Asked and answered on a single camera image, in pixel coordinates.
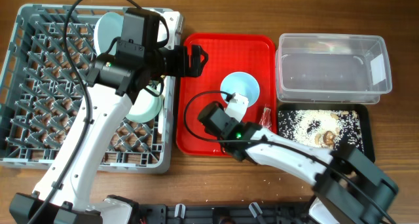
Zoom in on red snack wrapper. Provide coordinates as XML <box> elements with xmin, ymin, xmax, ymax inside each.
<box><xmin>259</xmin><ymin>107</ymin><xmax>272</xmax><ymax>130</ymax></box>

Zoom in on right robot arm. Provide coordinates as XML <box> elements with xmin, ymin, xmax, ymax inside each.
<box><xmin>198</xmin><ymin>102</ymin><xmax>399</xmax><ymax>223</ymax></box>

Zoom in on clear plastic bin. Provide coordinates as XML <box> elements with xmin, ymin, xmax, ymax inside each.
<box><xmin>276</xmin><ymin>33</ymin><xmax>393</xmax><ymax>104</ymax></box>

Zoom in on light blue plate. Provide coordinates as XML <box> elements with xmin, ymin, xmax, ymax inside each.
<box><xmin>94</xmin><ymin>12</ymin><xmax>123</xmax><ymax>56</ymax></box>

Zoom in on light green small bowl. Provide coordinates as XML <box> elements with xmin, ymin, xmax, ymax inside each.
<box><xmin>126</xmin><ymin>86</ymin><xmax>163</xmax><ymax>123</ymax></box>

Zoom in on black plastic tray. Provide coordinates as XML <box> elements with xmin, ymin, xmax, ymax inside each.
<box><xmin>277</xmin><ymin>103</ymin><xmax>375</xmax><ymax>162</ymax></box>

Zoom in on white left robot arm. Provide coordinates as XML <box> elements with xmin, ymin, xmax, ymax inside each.
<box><xmin>9</xmin><ymin>41</ymin><xmax>209</xmax><ymax>223</ymax></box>

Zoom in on rice and food scraps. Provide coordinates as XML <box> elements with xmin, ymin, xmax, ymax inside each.
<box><xmin>278</xmin><ymin>109</ymin><xmax>363</xmax><ymax>151</ymax></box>

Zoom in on red plastic serving tray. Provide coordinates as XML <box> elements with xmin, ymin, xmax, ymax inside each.
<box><xmin>176</xmin><ymin>33</ymin><xmax>277</xmax><ymax>156</ymax></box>

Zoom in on white plastic spoon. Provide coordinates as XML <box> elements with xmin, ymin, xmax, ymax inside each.
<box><xmin>157</xmin><ymin>80</ymin><xmax>166</xmax><ymax>134</ymax></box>

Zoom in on grey plastic dishwasher rack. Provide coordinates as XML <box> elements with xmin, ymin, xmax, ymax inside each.
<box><xmin>1</xmin><ymin>4</ymin><xmax>175</xmax><ymax>174</ymax></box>

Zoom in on light blue food bowl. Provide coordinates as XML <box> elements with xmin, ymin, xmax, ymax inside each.
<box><xmin>220</xmin><ymin>71</ymin><xmax>260</xmax><ymax>107</ymax></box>

